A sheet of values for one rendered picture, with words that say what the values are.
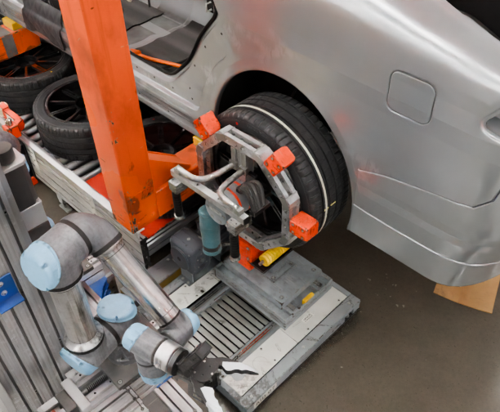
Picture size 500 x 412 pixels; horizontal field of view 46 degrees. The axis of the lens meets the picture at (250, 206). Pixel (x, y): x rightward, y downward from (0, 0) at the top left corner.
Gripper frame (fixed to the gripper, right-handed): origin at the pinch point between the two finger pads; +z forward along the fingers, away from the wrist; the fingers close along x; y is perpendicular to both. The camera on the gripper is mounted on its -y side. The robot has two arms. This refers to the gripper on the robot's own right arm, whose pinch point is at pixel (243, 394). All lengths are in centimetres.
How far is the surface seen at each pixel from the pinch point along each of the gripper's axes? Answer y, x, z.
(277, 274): 84, -121, -53
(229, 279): 94, -112, -75
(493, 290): 98, -189, 41
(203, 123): 0, -99, -83
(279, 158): -3, -90, -43
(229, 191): 20, -89, -63
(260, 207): 14, -81, -44
